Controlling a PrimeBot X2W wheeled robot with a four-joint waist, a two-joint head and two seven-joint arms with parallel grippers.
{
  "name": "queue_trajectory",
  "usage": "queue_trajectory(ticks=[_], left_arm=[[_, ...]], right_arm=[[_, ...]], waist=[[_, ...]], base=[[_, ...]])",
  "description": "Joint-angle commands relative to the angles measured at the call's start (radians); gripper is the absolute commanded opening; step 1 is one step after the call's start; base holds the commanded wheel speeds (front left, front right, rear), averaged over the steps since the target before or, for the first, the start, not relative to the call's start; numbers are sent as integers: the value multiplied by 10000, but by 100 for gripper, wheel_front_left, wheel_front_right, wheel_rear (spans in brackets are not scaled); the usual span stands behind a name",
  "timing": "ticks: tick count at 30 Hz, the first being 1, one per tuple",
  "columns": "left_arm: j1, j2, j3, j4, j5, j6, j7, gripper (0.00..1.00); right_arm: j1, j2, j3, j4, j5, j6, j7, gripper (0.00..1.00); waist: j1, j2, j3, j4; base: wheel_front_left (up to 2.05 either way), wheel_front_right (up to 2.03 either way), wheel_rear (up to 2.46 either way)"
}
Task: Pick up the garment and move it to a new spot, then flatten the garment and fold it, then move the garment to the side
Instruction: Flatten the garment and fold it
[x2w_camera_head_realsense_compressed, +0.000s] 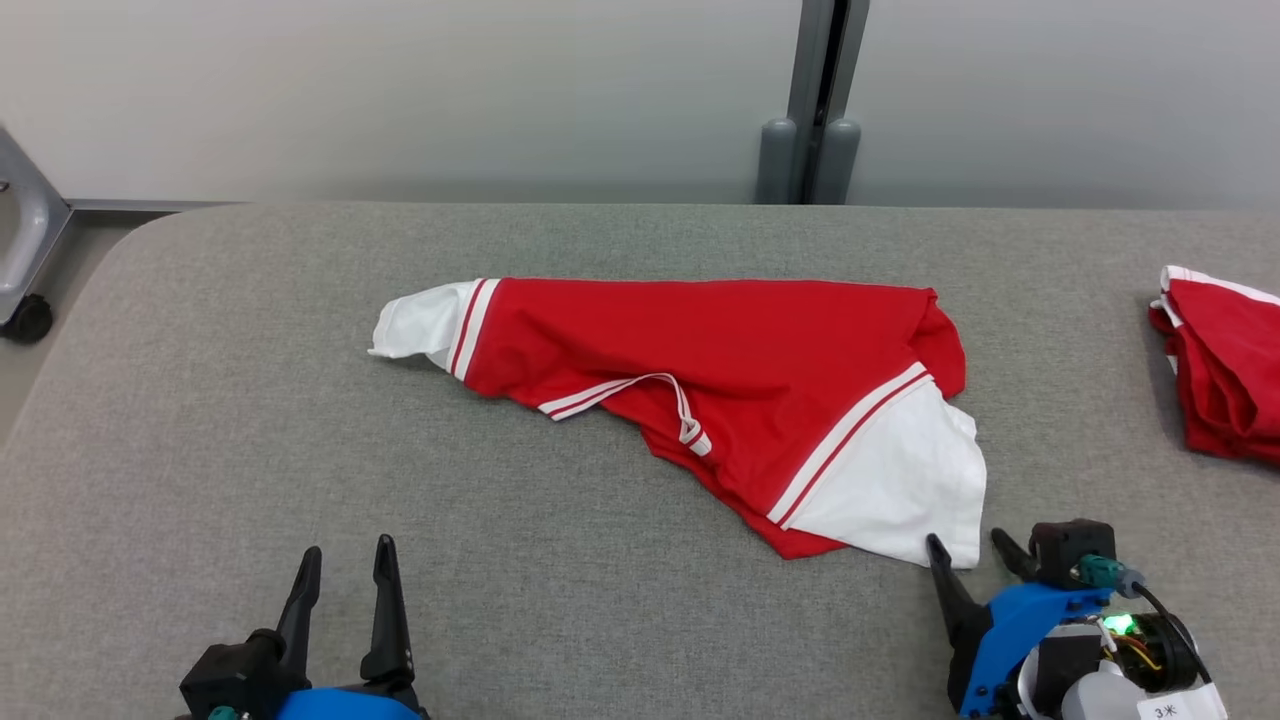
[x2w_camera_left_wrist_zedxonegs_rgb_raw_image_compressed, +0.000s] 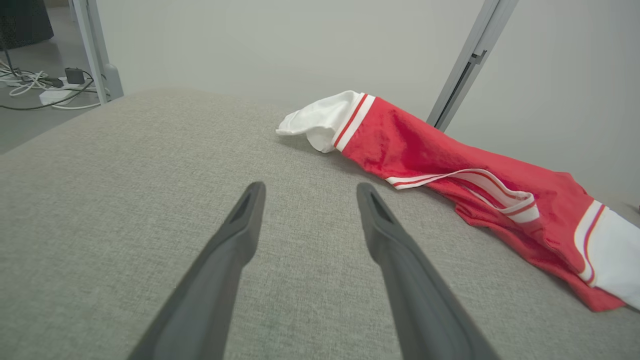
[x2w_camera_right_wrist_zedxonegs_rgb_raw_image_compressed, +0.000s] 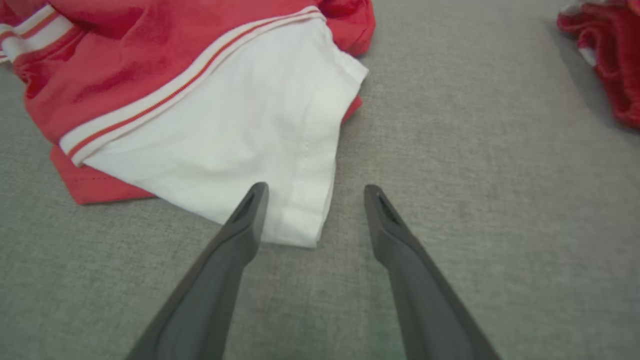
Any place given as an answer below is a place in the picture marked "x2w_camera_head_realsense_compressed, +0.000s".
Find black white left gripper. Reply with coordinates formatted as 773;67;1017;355
275;534;432;717

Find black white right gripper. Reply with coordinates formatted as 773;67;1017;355
925;527;1143;720

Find red shorts with white stripe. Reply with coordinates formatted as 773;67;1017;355
1147;264;1280;467

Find red and white shirt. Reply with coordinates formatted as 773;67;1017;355
367;276;989;571

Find black caster wheel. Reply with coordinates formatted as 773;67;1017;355
5;294;54;345

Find grey cylindrical partition foot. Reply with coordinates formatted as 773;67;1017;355
813;117;862;206
756;117;802;206

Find blue right camera mount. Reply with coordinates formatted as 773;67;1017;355
958;582;1114;719

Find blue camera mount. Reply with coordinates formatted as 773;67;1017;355
958;582;1114;719
272;686;426;720

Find blue left camera mount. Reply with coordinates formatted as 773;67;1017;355
272;686;426;720

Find teal right camera connector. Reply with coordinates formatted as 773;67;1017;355
1078;555;1148;599

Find black right camera cable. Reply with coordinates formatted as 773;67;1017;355
1135;583;1216;686

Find white paper cable label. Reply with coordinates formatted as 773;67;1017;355
1135;683;1229;720

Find grey metal frame leg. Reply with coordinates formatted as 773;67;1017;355
0;128;73;326

